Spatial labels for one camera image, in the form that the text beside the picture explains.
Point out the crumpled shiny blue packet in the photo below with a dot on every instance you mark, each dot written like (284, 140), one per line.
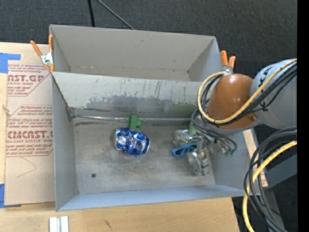
(131, 141)

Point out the brown cardboard board red print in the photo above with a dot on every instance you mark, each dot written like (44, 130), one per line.
(29, 168)

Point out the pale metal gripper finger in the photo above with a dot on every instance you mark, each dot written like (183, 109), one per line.
(181, 137)
(197, 163)

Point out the grey metal bin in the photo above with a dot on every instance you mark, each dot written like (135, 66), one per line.
(108, 168)

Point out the small green plastic piece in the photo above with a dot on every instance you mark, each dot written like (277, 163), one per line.
(192, 128)

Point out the blue sunglasses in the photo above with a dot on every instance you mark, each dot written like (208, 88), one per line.
(181, 150)

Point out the green plastic toy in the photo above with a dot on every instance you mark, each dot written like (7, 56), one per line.
(134, 122)

